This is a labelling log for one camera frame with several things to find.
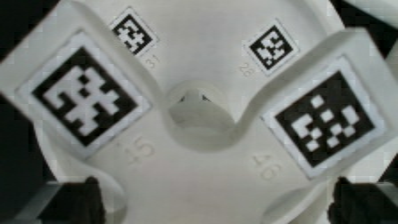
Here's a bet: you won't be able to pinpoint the white round table top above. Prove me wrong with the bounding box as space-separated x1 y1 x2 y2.
32 0 398 224

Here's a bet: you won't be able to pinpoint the white table leg cylinder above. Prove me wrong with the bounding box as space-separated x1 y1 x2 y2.
169 90 235 151

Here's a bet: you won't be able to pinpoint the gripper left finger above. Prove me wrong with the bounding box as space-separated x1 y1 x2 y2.
11 176 105 224

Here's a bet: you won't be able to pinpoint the white table base foot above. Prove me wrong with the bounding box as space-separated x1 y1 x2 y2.
0 0 398 224

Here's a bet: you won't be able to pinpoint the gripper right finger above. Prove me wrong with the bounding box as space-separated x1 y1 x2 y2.
327 178 398 224

